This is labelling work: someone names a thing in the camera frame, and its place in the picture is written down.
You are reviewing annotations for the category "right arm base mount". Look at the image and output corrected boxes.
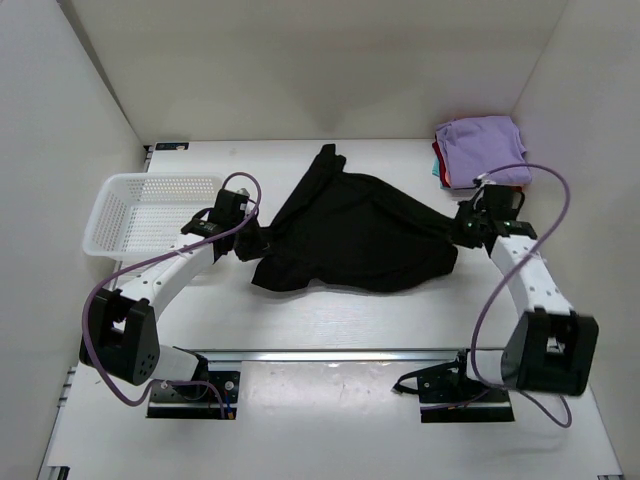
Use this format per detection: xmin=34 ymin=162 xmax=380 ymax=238
xmin=392 ymin=350 xmax=515 ymax=424

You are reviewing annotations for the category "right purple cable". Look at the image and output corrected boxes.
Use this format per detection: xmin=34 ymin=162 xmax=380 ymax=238
xmin=469 ymin=162 xmax=574 ymax=430

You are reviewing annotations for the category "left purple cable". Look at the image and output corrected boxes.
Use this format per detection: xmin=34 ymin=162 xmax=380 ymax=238
xmin=81 ymin=171 xmax=266 ymax=419

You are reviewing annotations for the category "black t shirt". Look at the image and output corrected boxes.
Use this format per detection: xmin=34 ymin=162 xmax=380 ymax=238
xmin=235 ymin=144 xmax=458 ymax=294

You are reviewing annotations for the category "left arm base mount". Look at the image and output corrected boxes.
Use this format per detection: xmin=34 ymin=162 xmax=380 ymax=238
xmin=146 ymin=362 xmax=241 ymax=421

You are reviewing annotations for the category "teal folded t shirt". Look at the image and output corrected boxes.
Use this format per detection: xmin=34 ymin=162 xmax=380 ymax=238
xmin=432 ymin=158 xmax=446 ymax=182

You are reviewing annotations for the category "purple folded t shirt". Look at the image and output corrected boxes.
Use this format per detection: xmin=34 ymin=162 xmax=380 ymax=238
xmin=435 ymin=116 xmax=527 ymax=189

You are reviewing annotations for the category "aluminium rail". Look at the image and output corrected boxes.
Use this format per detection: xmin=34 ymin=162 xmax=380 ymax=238
xmin=194 ymin=349 xmax=458 ymax=363

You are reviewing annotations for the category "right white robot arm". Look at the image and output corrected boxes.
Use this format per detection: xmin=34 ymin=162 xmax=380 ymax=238
xmin=448 ymin=185 xmax=599 ymax=401

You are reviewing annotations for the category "red folded t shirt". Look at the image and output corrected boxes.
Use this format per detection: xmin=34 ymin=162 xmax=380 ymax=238
xmin=432 ymin=140 xmax=447 ymax=169

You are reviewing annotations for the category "purple cable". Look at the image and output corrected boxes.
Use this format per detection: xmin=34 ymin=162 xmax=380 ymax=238
xmin=469 ymin=162 xmax=574 ymax=430
xmin=81 ymin=171 xmax=266 ymax=419

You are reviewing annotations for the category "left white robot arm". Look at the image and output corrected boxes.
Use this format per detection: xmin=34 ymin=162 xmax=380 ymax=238
xmin=79 ymin=189 xmax=259 ymax=398

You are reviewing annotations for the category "white plastic basket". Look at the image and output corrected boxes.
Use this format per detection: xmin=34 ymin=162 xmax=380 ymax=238
xmin=82 ymin=173 xmax=222 ymax=265

